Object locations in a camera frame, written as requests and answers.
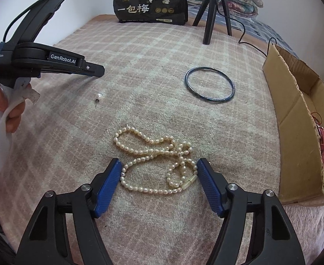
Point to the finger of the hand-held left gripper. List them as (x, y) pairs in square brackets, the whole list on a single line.
[(93, 69)]

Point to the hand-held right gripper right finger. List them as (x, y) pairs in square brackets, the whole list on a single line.
[(209, 185)]

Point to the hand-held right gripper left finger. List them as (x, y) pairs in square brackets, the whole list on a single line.
[(109, 185)]

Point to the brown cardboard box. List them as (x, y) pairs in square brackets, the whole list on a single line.
[(291, 132)]

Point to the person's left hand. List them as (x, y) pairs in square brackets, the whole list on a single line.
[(14, 118)]

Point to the small pearl earring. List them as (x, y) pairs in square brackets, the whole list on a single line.
[(98, 96)]

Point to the black printed bag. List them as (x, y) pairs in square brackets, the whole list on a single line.
[(140, 8)]

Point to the dark thin bangle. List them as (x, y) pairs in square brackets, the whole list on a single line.
[(186, 82)]

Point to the blue patterned bed sheet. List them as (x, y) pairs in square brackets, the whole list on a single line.
[(261, 30)]

